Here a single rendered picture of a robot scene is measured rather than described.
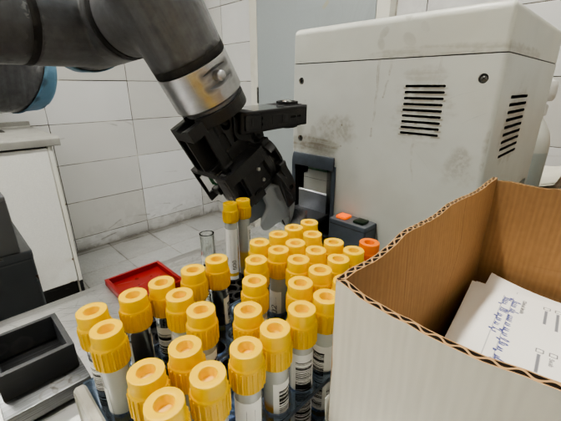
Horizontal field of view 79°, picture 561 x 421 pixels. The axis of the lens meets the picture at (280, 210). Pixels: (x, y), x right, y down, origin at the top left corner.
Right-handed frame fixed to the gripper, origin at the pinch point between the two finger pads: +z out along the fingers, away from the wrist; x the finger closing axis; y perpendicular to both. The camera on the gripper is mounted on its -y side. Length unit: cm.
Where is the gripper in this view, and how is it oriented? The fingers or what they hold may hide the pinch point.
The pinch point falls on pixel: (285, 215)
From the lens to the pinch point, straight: 49.9
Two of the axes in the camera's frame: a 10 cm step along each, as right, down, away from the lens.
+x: 7.1, 2.5, -6.6
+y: -6.1, 6.8, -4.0
